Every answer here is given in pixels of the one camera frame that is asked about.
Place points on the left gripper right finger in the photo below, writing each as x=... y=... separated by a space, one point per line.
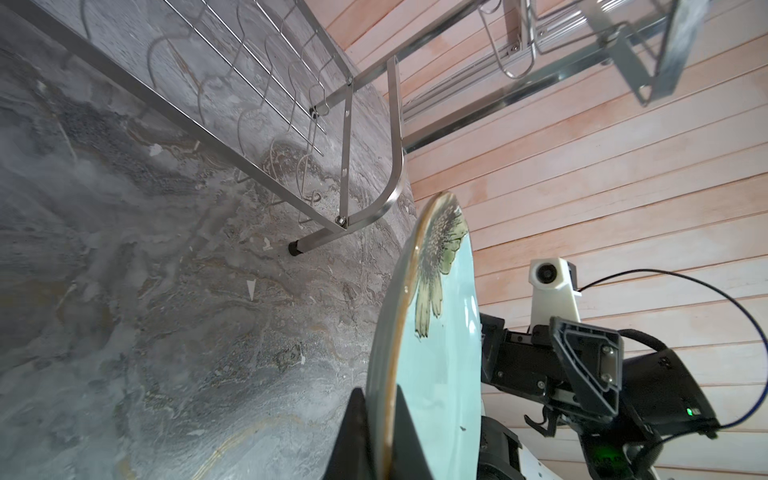
x=408 y=462

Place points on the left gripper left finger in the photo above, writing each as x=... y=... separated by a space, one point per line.
x=350 y=458

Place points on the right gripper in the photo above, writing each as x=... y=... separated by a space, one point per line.
x=573 y=370

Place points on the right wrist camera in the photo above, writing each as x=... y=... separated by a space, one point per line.
x=555 y=292

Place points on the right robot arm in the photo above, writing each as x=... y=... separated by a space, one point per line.
x=623 y=392

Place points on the light green floral plate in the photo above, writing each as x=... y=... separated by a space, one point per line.
x=427 y=347

